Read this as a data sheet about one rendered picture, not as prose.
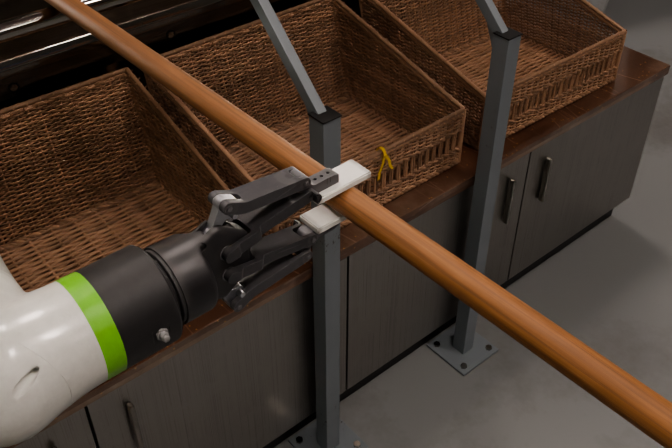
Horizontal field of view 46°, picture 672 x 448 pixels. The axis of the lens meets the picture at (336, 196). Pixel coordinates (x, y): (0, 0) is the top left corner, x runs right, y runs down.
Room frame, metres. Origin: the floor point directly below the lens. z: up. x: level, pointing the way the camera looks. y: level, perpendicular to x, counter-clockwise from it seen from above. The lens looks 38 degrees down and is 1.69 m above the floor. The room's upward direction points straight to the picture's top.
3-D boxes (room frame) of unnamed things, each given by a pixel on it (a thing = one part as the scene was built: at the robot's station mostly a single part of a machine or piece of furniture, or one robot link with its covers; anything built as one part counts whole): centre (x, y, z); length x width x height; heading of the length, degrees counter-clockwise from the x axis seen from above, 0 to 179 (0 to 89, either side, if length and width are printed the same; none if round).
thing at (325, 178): (0.61, 0.02, 1.23); 0.05 x 0.01 x 0.03; 131
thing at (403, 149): (1.55, 0.06, 0.72); 0.56 x 0.49 x 0.28; 131
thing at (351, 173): (0.63, 0.00, 1.21); 0.07 x 0.03 x 0.01; 131
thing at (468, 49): (1.95, -0.41, 0.72); 0.56 x 0.49 x 0.28; 129
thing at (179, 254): (0.53, 0.12, 1.20); 0.09 x 0.07 x 0.08; 131
